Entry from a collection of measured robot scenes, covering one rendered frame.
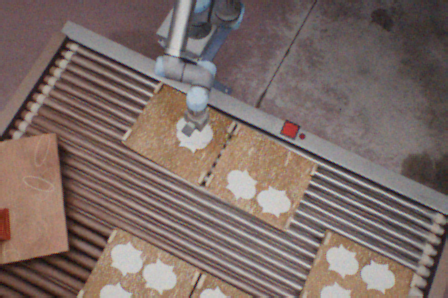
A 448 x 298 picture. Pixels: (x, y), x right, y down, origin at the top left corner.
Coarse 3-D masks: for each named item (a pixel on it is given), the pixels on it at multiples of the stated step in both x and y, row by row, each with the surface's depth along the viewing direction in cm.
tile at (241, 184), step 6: (234, 174) 187; (240, 174) 187; (246, 174) 187; (228, 180) 186; (234, 180) 186; (240, 180) 186; (246, 180) 186; (252, 180) 187; (228, 186) 185; (234, 186) 186; (240, 186) 186; (246, 186) 186; (252, 186) 186; (234, 192) 185; (240, 192) 185; (246, 192) 185; (252, 192) 185; (246, 198) 184
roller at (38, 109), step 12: (36, 108) 193; (60, 120) 193; (84, 132) 192; (96, 132) 193; (108, 144) 191; (120, 144) 192; (132, 156) 190; (156, 168) 189; (180, 180) 188; (204, 192) 187; (228, 204) 186; (252, 216) 185; (288, 228) 184; (300, 240) 184; (312, 240) 183
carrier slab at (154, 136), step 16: (160, 96) 196; (176, 96) 196; (144, 112) 194; (160, 112) 194; (176, 112) 194; (144, 128) 192; (160, 128) 192; (176, 128) 192; (224, 128) 193; (128, 144) 189; (144, 144) 190; (160, 144) 190; (176, 144) 190; (208, 144) 191; (224, 144) 191; (160, 160) 188; (176, 160) 188; (192, 160) 189; (208, 160) 189; (192, 176) 187
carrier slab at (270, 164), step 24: (240, 144) 191; (264, 144) 192; (216, 168) 188; (240, 168) 189; (264, 168) 189; (288, 168) 189; (216, 192) 185; (288, 192) 187; (264, 216) 183; (288, 216) 184
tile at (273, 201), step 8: (264, 192) 185; (272, 192) 185; (280, 192) 186; (264, 200) 184; (272, 200) 185; (280, 200) 185; (288, 200) 185; (264, 208) 184; (272, 208) 184; (280, 208) 184; (288, 208) 184
